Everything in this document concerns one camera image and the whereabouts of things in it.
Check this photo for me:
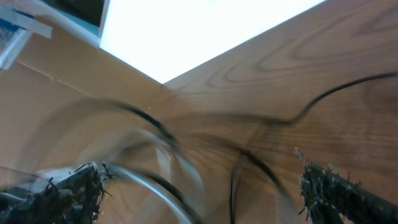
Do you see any cardboard side panel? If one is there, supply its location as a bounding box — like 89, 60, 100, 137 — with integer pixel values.
1, 24, 160, 182

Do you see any white USB cable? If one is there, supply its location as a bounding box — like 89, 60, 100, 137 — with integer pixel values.
105, 130, 206, 224

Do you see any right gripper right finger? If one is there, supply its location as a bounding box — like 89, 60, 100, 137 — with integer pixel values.
298, 151, 397, 223

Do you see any thin black cable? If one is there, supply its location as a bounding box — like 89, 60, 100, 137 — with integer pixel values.
228, 71, 398, 224

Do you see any thick black USB cable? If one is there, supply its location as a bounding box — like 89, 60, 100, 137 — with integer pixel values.
102, 99, 203, 224

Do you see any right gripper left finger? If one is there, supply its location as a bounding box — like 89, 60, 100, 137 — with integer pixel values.
1, 162, 108, 223

